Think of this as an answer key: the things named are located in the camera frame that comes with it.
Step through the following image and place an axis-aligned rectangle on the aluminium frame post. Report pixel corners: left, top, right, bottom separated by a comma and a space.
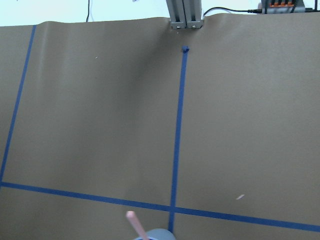
166, 0, 203, 30

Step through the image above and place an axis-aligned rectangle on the orange terminal block strip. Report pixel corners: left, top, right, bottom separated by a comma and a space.
258, 0, 306, 15

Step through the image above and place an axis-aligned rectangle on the pink chopstick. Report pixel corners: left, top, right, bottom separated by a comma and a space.
125, 211, 149, 240

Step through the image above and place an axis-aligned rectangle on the light blue plastic cup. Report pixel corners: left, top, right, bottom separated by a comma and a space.
146, 228, 176, 240

